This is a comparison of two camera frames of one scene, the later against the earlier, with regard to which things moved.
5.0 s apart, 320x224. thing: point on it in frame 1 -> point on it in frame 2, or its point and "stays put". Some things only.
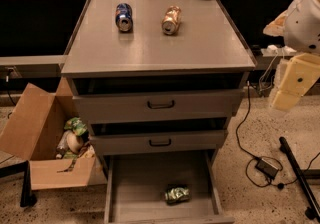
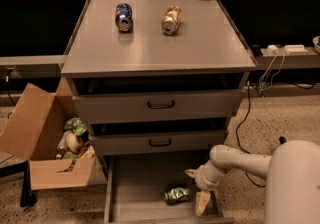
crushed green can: (177, 194) stays put
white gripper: (304, 24) -> (202, 178)
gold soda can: (171, 19) stays put
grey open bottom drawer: (134, 186) stays put
